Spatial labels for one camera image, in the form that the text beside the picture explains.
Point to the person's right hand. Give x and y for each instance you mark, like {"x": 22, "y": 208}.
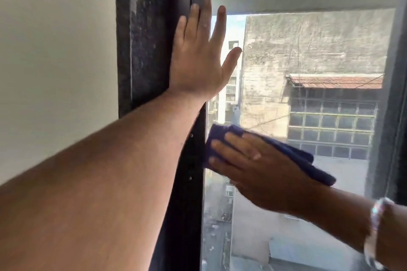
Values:
{"x": 270, "y": 172}

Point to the person's right middle finger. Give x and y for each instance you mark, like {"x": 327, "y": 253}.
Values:
{"x": 224, "y": 149}

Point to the black window frame post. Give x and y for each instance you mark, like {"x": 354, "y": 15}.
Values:
{"x": 152, "y": 42}

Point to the blue cleaning cloth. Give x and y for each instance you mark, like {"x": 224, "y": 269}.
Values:
{"x": 305, "y": 162}

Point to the person's right thumb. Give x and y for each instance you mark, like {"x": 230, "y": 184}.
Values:
{"x": 234, "y": 183}

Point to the person's right forearm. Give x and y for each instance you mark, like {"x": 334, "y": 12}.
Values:
{"x": 356, "y": 226}

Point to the person's left hand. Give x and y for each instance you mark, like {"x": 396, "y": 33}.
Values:
{"x": 195, "y": 67}

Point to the person's left thumb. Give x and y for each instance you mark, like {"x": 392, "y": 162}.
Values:
{"x": 232, "y": 59}

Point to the grey concrete building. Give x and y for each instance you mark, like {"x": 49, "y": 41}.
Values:
{"x": 273, "y": 67}

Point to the grey window frame post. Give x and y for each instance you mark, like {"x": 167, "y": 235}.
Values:
{"x": 392, "y": 105}

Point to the window glass pane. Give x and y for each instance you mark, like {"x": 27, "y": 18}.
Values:
{"x": 318, "y": 42}

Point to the person's left little finger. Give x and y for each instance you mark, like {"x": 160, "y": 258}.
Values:
{"x": 180, "y": 34}

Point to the person's left forearm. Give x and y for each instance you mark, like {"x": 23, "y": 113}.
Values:
{"x": 95, "y": 191}

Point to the person's left middle finger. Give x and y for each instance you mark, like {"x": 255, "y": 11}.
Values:
{"x": 204, "y": 18}

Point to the red tiled roof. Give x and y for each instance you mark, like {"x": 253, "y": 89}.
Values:
{"x": 334, "y": 81}

